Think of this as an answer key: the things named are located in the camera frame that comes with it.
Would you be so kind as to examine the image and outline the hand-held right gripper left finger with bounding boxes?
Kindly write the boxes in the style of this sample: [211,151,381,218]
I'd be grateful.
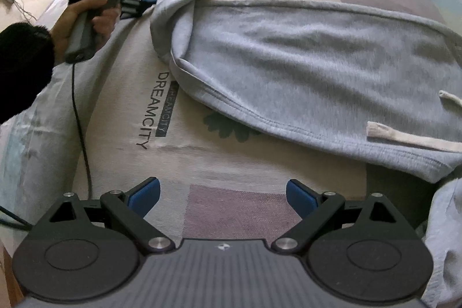
[34,177,174,254]

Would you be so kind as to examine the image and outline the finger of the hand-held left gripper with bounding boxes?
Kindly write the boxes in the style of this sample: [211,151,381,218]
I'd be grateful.
[120,0,158,20]

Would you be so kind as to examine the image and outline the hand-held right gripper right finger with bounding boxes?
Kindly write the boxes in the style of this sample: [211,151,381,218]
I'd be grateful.
[271,179,412,254]

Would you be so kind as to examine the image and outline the grey sweatpants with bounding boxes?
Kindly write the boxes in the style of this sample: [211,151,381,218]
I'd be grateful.
[150,0,462,184]

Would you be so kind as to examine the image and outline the person's left hand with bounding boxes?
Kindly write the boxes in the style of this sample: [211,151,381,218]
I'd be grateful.
[51,0,120,58]

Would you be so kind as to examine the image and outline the bed with patterned sheet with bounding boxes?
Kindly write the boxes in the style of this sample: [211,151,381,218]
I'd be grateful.
[0,0,462,258]

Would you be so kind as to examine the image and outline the pale grey cloth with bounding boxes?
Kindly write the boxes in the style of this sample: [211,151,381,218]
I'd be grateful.
[420,178,462,308]

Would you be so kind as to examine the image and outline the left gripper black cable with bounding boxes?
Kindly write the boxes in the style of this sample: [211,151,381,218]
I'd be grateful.
[71,61,95,202]

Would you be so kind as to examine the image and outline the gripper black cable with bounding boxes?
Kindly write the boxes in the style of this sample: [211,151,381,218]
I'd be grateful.
[0,205,34,230]
[71,61,95,202]

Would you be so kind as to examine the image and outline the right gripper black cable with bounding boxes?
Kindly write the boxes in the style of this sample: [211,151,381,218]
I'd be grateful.
[0,205,34,230]

